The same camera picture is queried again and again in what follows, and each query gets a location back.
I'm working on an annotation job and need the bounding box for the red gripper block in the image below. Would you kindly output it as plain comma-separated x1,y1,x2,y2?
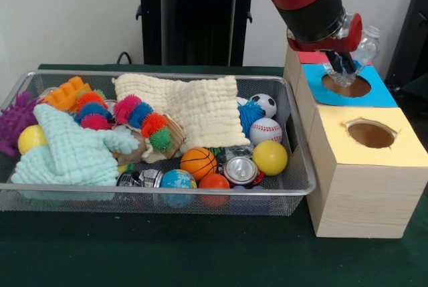
286,12,364,74

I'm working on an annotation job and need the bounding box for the cream waffle cloth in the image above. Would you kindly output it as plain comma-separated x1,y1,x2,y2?
112,74,251,153

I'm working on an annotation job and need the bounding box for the shallow mesh metal bin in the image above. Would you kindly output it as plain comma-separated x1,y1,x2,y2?
0,70,318,217

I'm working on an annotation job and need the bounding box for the wooden box with three holes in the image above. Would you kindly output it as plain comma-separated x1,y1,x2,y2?
283,45,428,240

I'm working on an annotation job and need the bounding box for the black flat panel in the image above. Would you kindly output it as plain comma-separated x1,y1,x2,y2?
384,0,428,120

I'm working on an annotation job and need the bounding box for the black and white soccer ball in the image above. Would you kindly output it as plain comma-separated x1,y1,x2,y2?
249,94,278,120

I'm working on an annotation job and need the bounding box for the white baseball with red stitching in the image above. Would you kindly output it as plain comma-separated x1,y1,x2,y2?
249,118,284,146

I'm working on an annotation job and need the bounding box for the large yellow ball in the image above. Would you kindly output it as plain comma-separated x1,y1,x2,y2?
251,140,289,177

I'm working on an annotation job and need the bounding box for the crushed can with silver top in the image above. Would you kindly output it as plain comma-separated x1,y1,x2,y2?
222,157,265,186

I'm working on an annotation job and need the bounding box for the plain orange ball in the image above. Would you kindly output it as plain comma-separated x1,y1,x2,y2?
199,173,231,189

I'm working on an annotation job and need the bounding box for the orange basketball toy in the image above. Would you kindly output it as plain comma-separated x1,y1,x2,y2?
180,147,218,182

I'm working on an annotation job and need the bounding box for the multicolour spiky caterpillar toy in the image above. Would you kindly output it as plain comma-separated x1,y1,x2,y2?
113,95,175,153

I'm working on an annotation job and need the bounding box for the blue globe ball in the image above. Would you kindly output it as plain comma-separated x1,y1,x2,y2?
159,169,198,189

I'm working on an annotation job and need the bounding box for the dark green table cloth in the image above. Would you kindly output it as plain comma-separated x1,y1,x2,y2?
0,63,428,287

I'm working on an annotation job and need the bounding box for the mint green waffle cloth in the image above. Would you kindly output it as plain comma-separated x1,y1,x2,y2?
10,102,140,187

